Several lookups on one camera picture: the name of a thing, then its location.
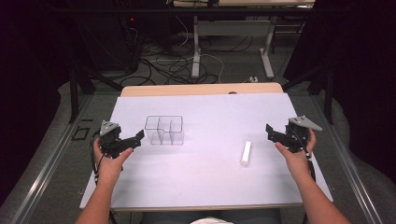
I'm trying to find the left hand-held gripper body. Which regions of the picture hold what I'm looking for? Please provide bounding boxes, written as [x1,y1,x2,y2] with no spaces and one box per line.
[98,120,138,159]

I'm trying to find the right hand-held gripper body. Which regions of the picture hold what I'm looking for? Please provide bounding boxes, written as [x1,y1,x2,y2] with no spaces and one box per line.
[283,115,324,154]

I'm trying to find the person's right hand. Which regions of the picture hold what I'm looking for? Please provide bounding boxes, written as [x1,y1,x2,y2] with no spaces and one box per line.
[274,128,318,185]

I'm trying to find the person's left hand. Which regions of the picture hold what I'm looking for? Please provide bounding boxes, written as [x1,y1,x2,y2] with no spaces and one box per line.
[92,136,134,185]

